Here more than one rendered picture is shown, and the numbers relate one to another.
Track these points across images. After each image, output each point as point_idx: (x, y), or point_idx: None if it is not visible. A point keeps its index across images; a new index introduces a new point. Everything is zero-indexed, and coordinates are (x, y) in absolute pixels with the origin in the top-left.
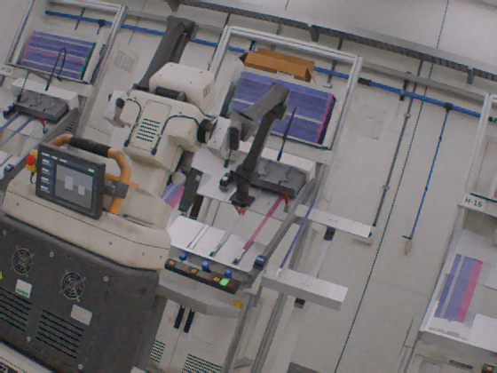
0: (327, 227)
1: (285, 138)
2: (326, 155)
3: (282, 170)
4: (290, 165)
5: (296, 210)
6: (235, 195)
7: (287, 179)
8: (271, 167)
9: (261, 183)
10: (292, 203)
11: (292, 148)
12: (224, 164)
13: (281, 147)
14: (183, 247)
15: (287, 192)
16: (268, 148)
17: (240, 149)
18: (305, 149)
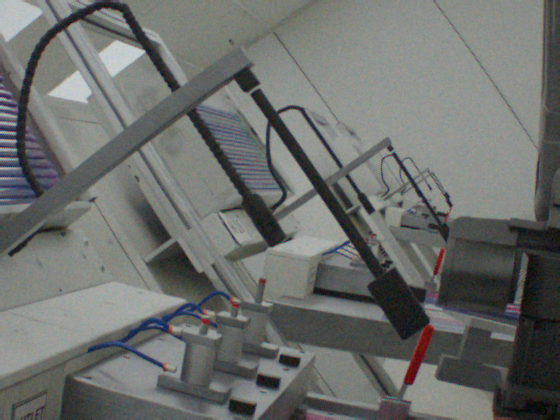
0: (485, 352)
1: (211, 133)
2: (88, 251)
3: (180, 343)
4: (161, 313)
5: (510, 326)
6: (551, 382)
7: (267, 345)
8: (170, 354)
9: (282, 413)
10: (338, 416)
11: (41, 272)
12: (422, 308)
13: (240, 176)
14: None
15: (304, 391)
16: (33, 307)
17: (57, 347)
18: (57, 255)
